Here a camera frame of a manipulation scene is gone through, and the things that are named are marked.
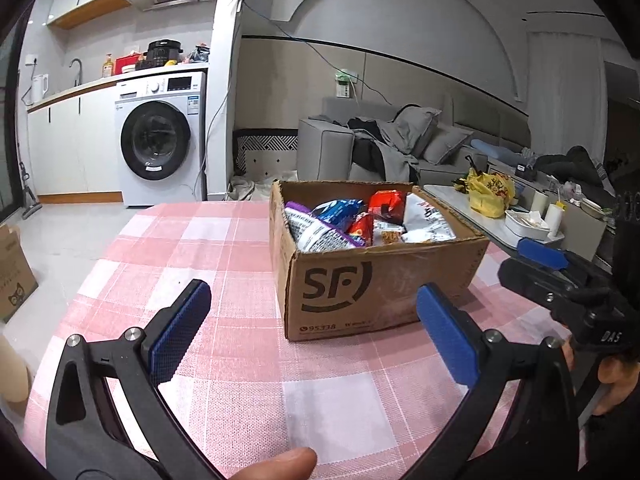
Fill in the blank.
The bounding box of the cardboard box on floor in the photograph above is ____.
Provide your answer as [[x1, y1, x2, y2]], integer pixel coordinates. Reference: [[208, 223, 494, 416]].
[[0, 224, 38, 321]]

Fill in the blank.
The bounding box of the yellow plastic bag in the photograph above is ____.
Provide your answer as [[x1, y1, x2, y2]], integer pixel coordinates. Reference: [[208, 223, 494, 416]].
[[454, 168, 515, 219]]

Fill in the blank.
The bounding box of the white noodle snack bag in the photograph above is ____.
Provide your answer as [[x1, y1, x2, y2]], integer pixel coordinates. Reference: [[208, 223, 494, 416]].
[[401, 193, 456, 243]]

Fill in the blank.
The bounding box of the purple grape candy bag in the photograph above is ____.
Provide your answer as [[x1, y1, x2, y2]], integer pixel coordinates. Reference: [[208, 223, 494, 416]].
[[284, 202, 364, 252]]

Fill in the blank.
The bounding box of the grey sofa cushion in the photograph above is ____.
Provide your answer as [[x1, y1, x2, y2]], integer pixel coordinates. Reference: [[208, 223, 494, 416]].
[[392, 104, 442, 157]]

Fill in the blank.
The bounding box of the small biscuit packet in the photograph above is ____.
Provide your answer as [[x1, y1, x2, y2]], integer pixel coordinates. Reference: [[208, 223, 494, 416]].
[[372, 219, 406, 246]]

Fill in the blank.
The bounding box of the white washing machine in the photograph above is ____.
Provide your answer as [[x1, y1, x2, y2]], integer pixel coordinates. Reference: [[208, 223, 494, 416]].
[[115, 70, 206, 208]]

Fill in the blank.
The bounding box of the left hand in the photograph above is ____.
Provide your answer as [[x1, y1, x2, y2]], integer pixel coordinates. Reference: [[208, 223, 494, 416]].
[[231, 448, 318, 480]]

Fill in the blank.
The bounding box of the small red snack packet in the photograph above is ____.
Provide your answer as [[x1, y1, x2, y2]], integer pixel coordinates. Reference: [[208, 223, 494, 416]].
[[347, 212, 374, 247]]

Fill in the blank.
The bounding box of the red crisp snack bag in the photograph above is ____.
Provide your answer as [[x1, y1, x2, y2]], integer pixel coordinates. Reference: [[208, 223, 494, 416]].
[[368, 190, 407, 224]]

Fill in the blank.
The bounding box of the white kitchen cabinet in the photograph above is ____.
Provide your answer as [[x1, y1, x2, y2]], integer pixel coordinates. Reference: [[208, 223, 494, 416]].
[[27, 84, 122, 204]]

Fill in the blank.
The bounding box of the white paper cup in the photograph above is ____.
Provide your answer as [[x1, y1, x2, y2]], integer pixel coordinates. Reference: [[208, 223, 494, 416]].
[[544, 204, 564, 238]]

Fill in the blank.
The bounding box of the pink plaid tablecloth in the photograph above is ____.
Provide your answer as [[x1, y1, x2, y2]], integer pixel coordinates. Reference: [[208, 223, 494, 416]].
[[22, 200, 574, 480]]

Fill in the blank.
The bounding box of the black rice cooker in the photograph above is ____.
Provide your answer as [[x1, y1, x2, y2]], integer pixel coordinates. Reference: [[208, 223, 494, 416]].
[[144, 39, 183, 67]]

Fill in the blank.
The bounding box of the grey sofa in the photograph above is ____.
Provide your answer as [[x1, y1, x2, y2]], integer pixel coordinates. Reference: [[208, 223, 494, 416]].
[[296, 94, 530, 185]]

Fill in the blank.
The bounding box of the white electric kettle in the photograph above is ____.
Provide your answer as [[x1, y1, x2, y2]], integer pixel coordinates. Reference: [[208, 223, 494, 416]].
[[30, 74, 49, 104]]

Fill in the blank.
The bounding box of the SF cardboard box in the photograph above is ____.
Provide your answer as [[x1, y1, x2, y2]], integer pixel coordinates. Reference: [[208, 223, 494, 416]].
[[269, 181, 489, 341]]

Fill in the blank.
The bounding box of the white coffee table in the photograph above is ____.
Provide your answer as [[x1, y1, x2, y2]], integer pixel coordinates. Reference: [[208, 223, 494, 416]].
[[423, 183, 566, 252]]

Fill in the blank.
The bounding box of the blue oreo snack bag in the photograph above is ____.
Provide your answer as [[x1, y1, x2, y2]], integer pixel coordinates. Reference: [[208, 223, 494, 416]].
[[311, 198, 364, 232]]

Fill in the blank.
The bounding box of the right hand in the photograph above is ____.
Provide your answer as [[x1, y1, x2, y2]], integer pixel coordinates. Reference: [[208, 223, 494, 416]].
[[562, 338, 639, 425]]

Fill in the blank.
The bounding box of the white rectangular dish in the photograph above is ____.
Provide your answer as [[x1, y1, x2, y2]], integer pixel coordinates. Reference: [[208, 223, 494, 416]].
[[504, 209, 550, 240]]

